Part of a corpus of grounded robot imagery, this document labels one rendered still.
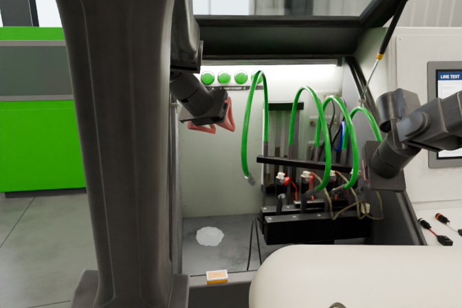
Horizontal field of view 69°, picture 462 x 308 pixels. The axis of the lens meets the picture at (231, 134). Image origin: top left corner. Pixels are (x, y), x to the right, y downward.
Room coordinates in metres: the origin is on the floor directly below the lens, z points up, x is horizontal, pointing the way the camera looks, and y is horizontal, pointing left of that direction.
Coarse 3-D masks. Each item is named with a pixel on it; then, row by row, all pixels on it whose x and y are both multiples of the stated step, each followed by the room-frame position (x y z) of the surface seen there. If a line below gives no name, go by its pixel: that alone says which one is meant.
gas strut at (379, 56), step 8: (400, 0) 1.00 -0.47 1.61; (400, 8) 1.00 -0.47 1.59; (392, 24) 1.02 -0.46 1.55; (392, 32) 1.03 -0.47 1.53; (384, 40) 1.04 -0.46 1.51; (384, 48) 1.05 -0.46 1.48; (376, 56) 1.07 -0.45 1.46; (376, 64) 1.07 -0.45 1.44; (368, 80) 1.10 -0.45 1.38; (360, 104) 1.13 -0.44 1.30
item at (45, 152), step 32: (0, 32) 3.04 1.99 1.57; (32, 32) 3.08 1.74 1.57; (0, 64) 3.03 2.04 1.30; (32, 64) 3.07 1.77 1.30; (64, 64) 3.11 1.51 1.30; (0, 96) 3.03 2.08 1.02; (32, 96) 3.06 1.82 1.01; (64, 96) 3.10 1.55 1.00; (0, 128) 3.02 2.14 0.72; (32, 128) 3.06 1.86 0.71; (64, 128) 3.10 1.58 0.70; (0, 160) 3.01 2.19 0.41; (32, 160) 3.05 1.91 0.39; (64, 160) 3.09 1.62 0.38; (32, 192) 3.09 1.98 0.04; (64, 192) 3.13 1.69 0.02
